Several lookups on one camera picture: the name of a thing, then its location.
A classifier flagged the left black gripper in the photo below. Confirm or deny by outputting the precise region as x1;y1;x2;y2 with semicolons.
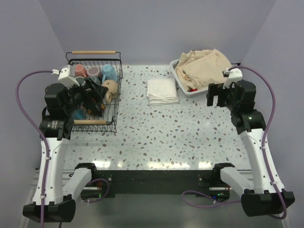
64;76;107;115

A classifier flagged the dark green glossy mug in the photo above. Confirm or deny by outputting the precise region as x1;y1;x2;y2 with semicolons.
75;76;86;87

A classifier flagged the folded white towel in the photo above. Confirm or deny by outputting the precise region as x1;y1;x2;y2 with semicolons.
147;78;179;106

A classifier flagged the salmon pink mug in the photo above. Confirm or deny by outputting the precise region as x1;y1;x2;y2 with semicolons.
75;64;87;77

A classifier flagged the grey green faceted mug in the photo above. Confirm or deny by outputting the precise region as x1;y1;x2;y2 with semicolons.
89;76;102;86

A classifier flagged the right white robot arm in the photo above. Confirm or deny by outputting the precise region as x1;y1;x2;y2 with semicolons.
206;80;295;219

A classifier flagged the blue speckled mug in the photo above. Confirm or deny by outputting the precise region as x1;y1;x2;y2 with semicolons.
72;108;86;120

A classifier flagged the beige cloth bag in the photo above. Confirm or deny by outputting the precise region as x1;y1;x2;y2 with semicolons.
175;49;232;91

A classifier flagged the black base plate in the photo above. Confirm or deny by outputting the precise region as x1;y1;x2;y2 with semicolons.
93;170;232;202

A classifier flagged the tan glazed round mug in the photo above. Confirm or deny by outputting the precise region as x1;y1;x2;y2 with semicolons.
102;79;118;103

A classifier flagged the white plastic basin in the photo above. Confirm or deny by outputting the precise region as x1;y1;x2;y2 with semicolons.
170;59;236;99

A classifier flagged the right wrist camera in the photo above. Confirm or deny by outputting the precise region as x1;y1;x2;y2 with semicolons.
223;67;243;89

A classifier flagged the red inside patterned mug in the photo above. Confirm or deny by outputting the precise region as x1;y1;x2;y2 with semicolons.
85;98;105;117

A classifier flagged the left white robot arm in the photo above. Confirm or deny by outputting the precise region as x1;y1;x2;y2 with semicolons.
23;79;110;225

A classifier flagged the black wire dish rack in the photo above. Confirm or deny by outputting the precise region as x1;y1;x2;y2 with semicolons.
44;50;124;133

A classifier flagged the light blue faceted mug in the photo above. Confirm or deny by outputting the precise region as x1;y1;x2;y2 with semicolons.
102;64;118;82

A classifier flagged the purple mug black handle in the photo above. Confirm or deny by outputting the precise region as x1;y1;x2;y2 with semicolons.
86;66;101;77

